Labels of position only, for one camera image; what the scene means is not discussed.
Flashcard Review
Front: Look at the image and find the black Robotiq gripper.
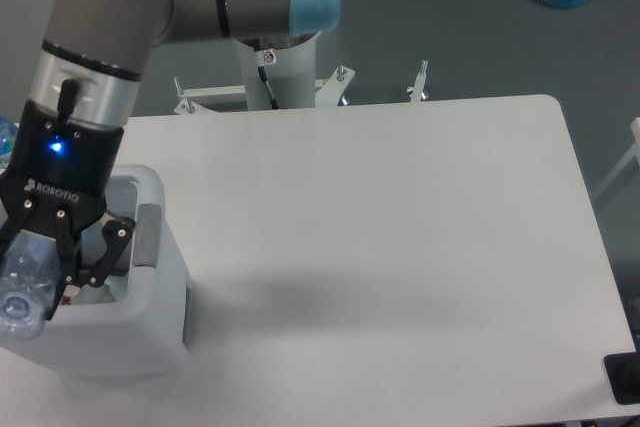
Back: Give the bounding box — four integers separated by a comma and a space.
1, 100, 136, 321

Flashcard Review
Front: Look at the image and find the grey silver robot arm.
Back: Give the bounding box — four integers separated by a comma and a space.
1, 0, 341, 331

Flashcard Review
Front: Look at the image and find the black cable on pedestal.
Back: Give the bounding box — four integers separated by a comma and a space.
253, 39, 280, 111

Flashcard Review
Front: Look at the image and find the white frame at right edge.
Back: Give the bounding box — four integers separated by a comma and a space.
592, 117, 639, 208

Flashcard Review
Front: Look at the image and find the black device at table edge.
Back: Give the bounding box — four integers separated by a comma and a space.
604, 352, 639, 405

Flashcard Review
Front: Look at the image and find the crushed clear plastic bottle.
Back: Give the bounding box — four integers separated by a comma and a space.
1, 231, 60, 340

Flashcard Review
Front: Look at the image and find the blue labelled bottle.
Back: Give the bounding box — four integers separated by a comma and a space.
0, 115, 19, 172

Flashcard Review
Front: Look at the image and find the white plastic trash can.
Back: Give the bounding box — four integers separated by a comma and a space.
1, 165, 193, 377

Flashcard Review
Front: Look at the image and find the white paper bag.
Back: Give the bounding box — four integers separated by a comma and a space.
70, 274, 129, 305

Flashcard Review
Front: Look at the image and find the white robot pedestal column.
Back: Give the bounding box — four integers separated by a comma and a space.
235, 32, 321, 101

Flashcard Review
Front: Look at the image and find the white metal base frame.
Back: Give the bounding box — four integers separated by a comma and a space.
172, 59, 431, 116

